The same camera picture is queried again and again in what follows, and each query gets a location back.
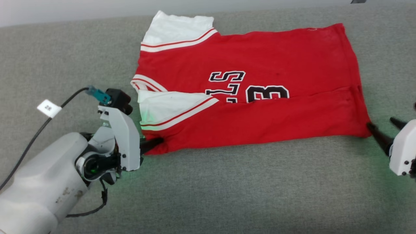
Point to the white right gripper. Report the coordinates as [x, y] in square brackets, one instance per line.
[404, 149]

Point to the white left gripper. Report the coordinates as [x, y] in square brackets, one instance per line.
[125, 143]

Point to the red and white sports jersey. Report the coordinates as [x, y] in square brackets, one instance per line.
[260, 58]

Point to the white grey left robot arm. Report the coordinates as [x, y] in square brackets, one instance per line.
[42, 182]

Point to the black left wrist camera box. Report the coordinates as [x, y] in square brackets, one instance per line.
[118, 97]

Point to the grey frame foot bracket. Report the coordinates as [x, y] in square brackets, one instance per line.
[358, 1]

